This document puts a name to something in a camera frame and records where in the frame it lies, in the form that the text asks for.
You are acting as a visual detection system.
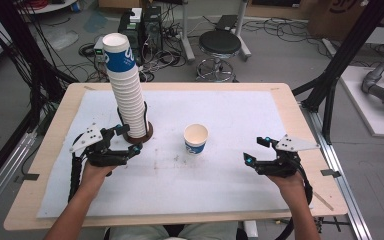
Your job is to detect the black computer tower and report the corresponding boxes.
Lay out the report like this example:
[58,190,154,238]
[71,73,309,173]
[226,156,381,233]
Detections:
[118,5,164,65]

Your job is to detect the white floor platform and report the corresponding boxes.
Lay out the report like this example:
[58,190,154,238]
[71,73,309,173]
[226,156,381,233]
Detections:
[339,65,384,139]

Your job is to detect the black tape strip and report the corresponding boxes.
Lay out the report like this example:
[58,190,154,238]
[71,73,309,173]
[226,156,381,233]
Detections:
[13,173,40,184]
[320,168,342,179]

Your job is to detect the person's left hand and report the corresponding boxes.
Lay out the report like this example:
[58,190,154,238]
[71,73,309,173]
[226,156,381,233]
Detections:
[79,161,118,196]

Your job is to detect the left hand-held gripper cable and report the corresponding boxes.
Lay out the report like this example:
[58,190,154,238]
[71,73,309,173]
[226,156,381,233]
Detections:
[67,150,84,204]

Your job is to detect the aluminium rail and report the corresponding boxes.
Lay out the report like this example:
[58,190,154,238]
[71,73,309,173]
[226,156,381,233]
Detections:
[300,102,373,240]
[0,129,38,224]

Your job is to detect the brown cup holder stand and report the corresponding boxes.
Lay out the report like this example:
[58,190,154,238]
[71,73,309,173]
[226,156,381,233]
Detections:
[116,101,155,145]

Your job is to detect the blue banded paper cup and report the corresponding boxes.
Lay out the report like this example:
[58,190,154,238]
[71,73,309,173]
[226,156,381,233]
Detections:
[183,123,210,156]

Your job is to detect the white metal stand leg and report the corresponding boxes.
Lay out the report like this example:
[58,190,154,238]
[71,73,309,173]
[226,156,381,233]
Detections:
[233,0,253,62]
[179,0,196,65]

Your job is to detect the wooden table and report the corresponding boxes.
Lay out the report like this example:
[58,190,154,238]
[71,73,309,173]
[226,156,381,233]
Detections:
[3,81,350,232]

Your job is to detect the white table mat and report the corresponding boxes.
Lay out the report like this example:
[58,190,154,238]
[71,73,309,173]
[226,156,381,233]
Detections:
[35,89,315,220]

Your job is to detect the black metal frame post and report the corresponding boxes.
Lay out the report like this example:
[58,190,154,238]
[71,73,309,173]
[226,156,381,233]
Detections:
[291,0,384,145]
[0,0,78,134]

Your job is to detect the tangle of floor cables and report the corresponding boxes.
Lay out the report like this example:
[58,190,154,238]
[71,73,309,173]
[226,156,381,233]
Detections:
[243,16,334,58]

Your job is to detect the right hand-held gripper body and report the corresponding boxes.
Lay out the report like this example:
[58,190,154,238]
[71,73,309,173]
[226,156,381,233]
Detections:
[252,133,321,178]

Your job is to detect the stack of white paper cups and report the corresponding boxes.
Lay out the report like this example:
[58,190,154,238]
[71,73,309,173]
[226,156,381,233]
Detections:
[101,32,149,139]

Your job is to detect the small white electronic box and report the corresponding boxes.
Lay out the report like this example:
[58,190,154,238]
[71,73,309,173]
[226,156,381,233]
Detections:
[92,35,107,58]

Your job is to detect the cardboard box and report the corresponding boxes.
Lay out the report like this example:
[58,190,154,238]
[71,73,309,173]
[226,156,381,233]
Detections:
[307,0,384,42]

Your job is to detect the black round stool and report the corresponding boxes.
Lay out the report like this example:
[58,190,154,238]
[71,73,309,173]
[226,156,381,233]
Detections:
[195,29,243,84]

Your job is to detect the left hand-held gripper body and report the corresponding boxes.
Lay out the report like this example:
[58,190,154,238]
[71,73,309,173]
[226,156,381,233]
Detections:
[69,122,138,168]

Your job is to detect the hand-held gripper cable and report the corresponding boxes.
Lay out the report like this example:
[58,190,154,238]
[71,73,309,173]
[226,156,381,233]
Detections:
[273,162,315,240]
[67,150,84,204]

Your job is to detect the person's light trousers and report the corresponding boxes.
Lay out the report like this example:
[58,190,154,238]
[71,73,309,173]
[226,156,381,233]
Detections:
[107,221,236,240]

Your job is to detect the right hand-held gripper cable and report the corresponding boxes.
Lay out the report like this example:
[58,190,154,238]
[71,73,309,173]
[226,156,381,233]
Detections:
[273,162,315,240]

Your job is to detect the person's right hand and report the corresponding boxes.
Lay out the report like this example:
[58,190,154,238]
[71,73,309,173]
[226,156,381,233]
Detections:
[267,171,307,202]

